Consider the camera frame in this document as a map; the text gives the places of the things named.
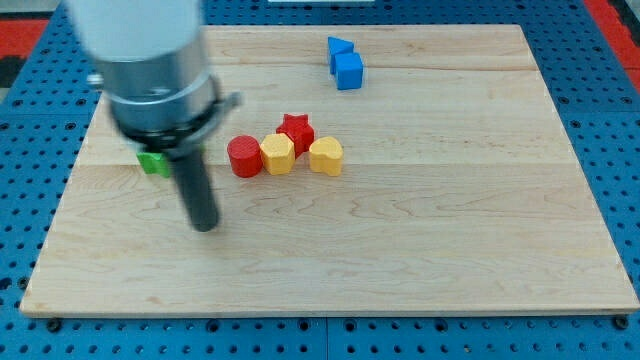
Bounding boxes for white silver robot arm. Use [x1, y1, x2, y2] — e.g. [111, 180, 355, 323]
[65, 0, 241, 151]

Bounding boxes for blue cube block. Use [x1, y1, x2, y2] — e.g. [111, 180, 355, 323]
[335, 53, 364, 91]

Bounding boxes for red star block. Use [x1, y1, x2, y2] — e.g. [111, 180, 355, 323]
[276, 113, 315, 158]

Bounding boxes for blue triangle block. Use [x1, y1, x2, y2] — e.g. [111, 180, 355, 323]
[327, 36, 354, 75]

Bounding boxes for green block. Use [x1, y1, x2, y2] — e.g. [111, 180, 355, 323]
[136, 152, 171, 178]

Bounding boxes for yellow hexagon block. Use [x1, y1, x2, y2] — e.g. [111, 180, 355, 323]
[260, 133, 295, 175]

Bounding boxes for red cylinder block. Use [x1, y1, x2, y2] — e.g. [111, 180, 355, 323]
[227, 135, 263, 178]

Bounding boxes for yellow heart block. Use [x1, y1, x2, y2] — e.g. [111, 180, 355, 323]
[309, 136, 344, 176]

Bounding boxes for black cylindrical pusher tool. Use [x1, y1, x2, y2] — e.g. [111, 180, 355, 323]
[169, 148, 220, 232]

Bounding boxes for wooden board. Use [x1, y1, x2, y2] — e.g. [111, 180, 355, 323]
[20, 25, 639, 318]

